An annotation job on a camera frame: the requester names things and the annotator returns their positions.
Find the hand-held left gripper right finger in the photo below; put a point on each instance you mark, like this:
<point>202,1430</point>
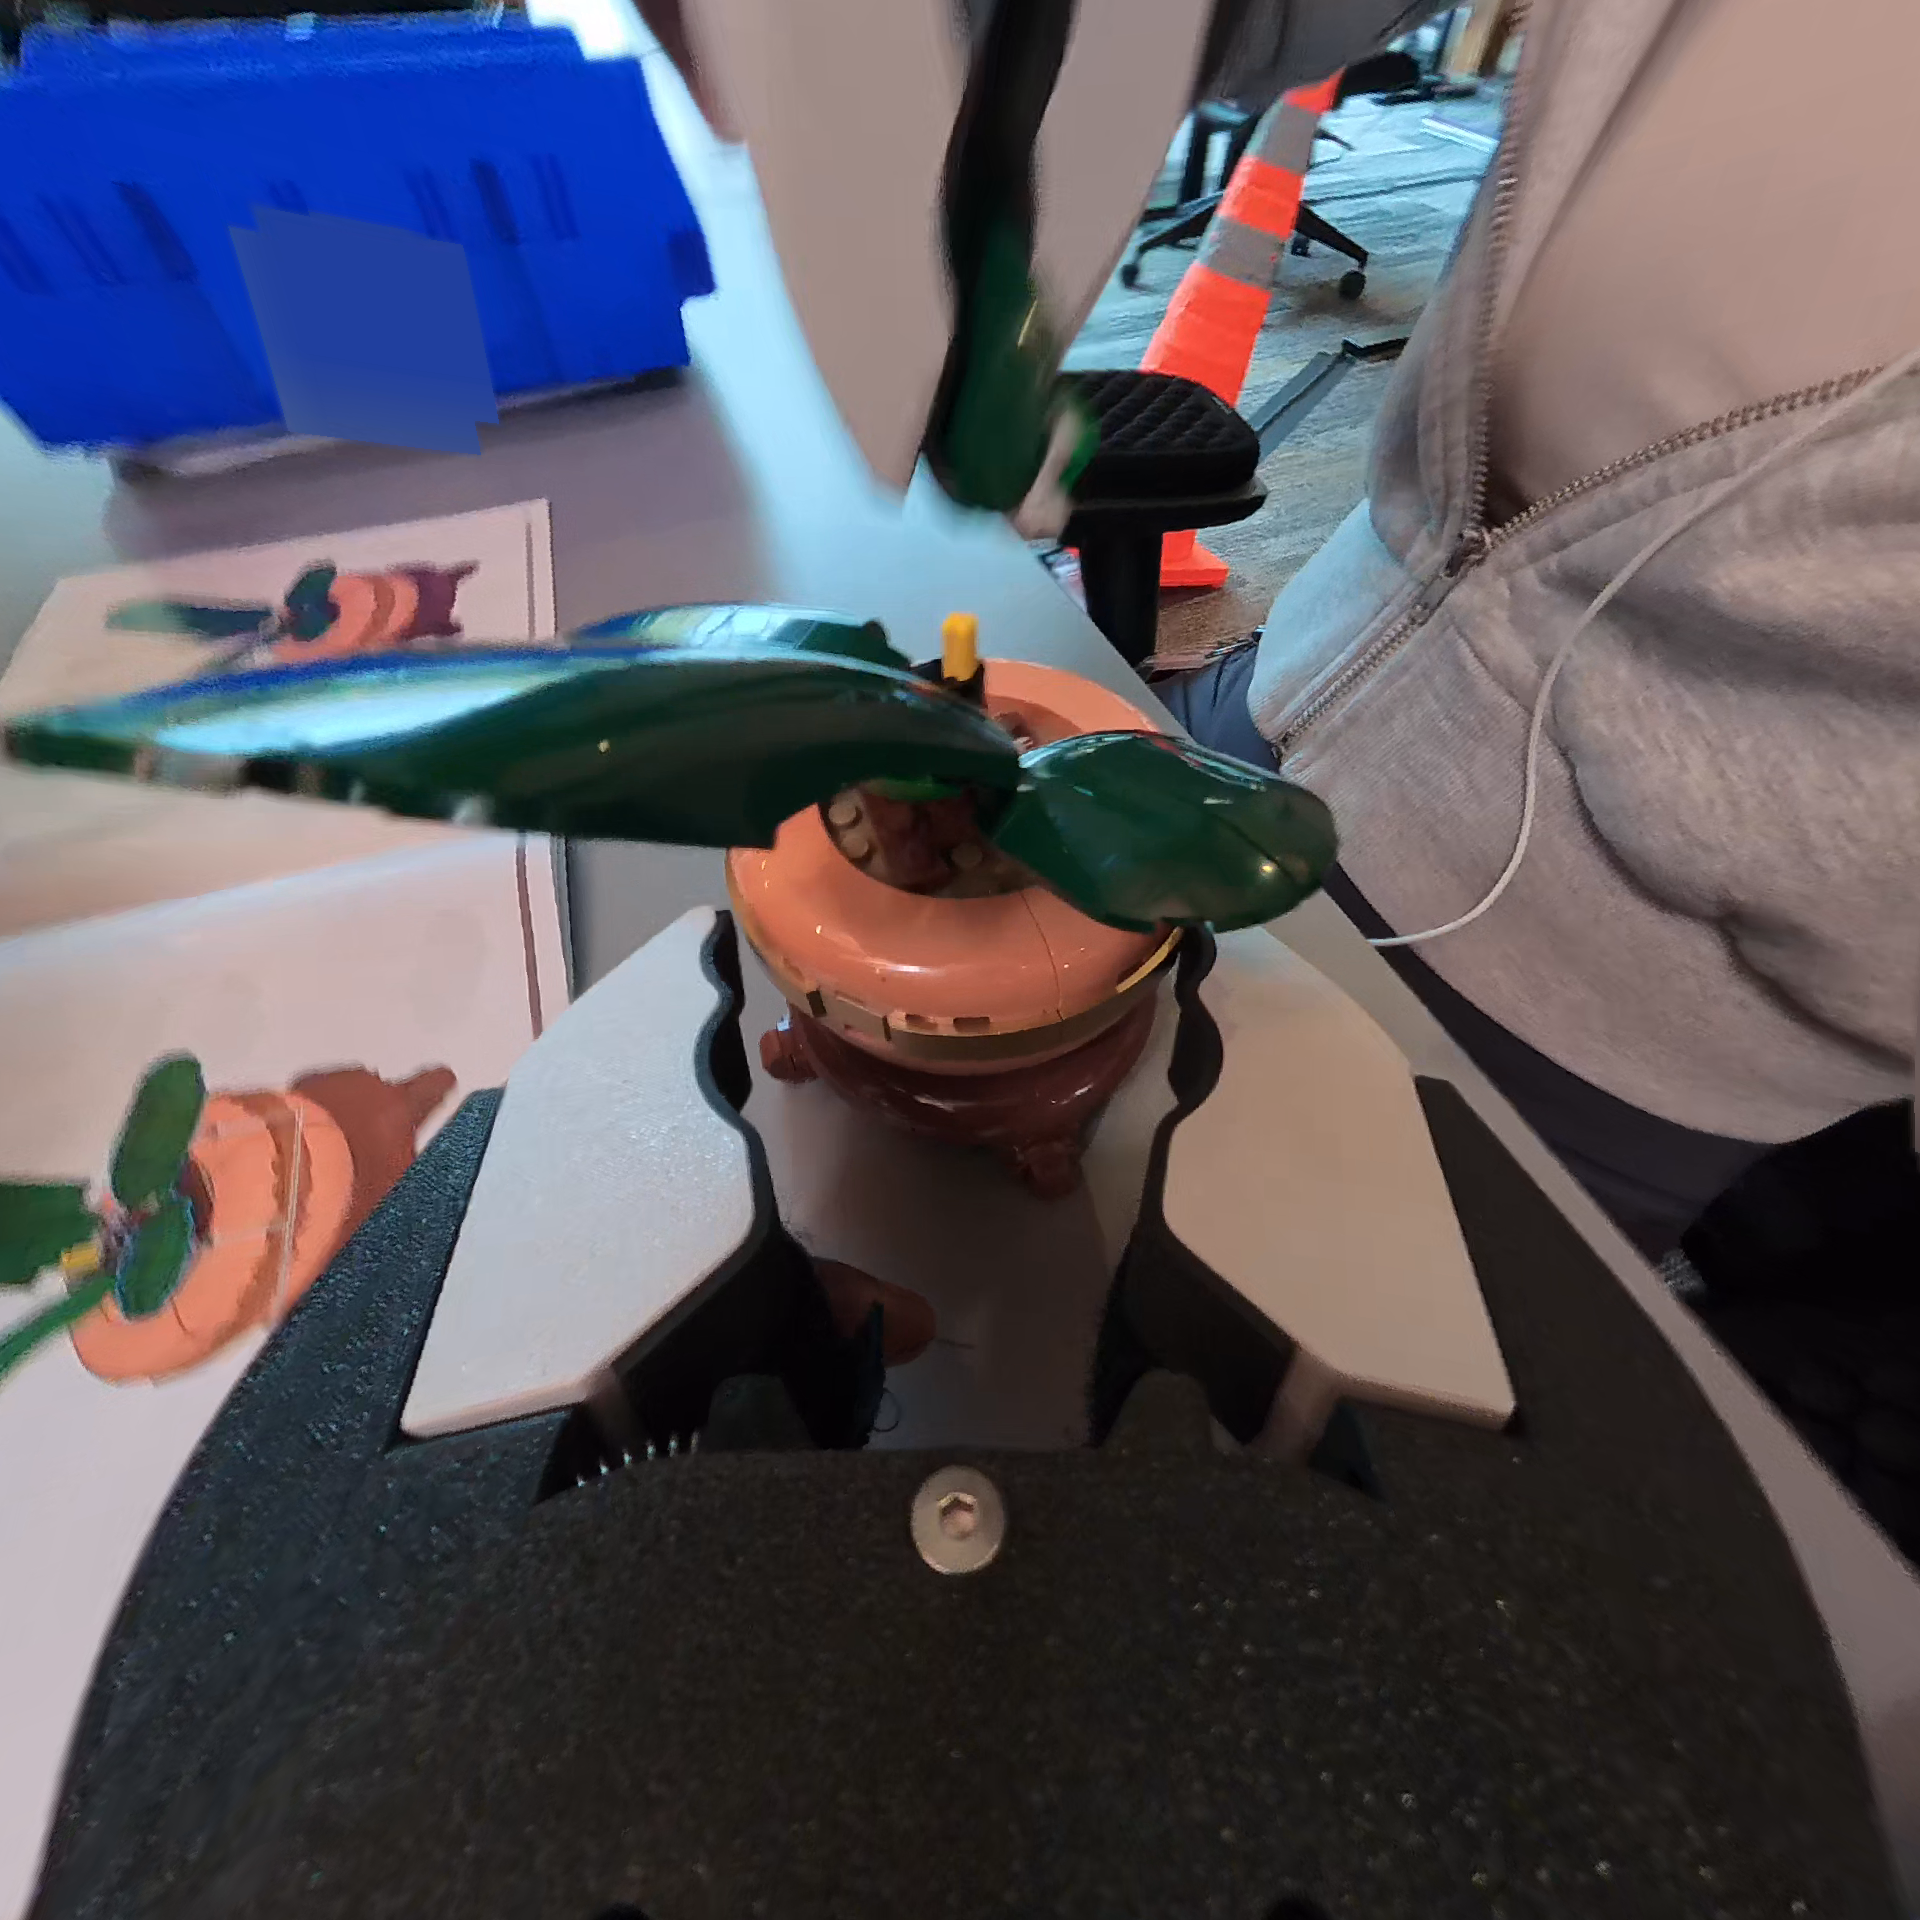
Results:
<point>1318,1213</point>

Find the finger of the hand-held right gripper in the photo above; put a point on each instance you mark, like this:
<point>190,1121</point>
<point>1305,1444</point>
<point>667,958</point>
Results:
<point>1111,151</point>
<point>839,179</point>

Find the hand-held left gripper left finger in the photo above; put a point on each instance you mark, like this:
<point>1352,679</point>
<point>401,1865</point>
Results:
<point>599,1213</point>

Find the toy flower pot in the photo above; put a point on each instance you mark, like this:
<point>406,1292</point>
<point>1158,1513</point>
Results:
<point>931,961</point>

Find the building instruction booklet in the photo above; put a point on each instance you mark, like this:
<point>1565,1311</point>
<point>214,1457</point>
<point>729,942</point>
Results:
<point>227,993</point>

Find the grey desk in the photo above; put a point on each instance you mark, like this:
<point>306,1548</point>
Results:
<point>677,509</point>

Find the person's left hand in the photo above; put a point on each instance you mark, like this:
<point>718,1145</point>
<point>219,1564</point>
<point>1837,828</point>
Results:
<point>877,1305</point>

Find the orange object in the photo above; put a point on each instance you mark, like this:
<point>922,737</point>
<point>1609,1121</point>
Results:
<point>1245,256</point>

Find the blue plastic bin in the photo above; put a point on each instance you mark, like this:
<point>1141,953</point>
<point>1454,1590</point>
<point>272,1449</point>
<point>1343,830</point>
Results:
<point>151,151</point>

